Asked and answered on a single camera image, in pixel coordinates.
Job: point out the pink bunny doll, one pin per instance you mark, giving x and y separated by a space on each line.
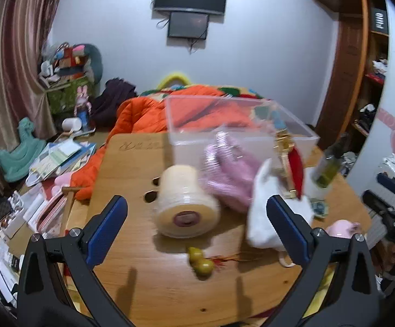
82 105

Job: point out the pile of toys and boxes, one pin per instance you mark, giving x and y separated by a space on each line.
69 61

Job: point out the pile of papers and books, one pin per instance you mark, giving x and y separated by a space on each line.
61 156

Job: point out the white cup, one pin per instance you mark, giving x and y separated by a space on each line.
71 124

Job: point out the pink piggy figurine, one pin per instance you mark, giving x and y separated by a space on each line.
340 228

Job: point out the small teal patterned packet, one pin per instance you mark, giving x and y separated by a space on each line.
320 208

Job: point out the teal plush rocking horse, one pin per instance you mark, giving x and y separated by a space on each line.
17 156

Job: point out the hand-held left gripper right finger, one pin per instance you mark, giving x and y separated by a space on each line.
287 231

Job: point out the wooden desktop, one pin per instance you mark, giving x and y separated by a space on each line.
156 279

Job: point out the white cloth bag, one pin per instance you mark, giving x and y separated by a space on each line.
262 224

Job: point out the orange puffer jacket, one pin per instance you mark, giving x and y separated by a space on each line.
139 115

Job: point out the green patterned box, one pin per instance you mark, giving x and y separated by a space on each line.
63 97

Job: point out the pink striped curtain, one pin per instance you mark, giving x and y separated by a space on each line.
13 75

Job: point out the colourful patchwork blanket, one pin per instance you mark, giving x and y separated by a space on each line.
231 92

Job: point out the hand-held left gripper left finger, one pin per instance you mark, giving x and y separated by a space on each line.
107 235

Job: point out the olive green glass bottle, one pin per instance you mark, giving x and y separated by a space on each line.
328 170

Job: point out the brown wooden wardrobe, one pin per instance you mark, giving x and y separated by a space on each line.
347 58

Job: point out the yellow gourd pendant red tassel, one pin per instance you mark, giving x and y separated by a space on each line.
200 265

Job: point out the red gold hanging ornament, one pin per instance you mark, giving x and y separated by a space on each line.
297 170

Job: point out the clear plastic storage box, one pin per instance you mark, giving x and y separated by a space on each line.
190 143

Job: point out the black box white print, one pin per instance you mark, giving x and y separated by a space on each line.
378 20

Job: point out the small black wall monitor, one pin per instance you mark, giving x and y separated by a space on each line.
187 24

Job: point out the pile of boxes and packets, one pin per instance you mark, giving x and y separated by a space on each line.
23 218

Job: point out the round cream powder jar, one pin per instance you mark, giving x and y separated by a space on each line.
183 194

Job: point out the dark purple cloth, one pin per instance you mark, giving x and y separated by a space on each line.
114 95

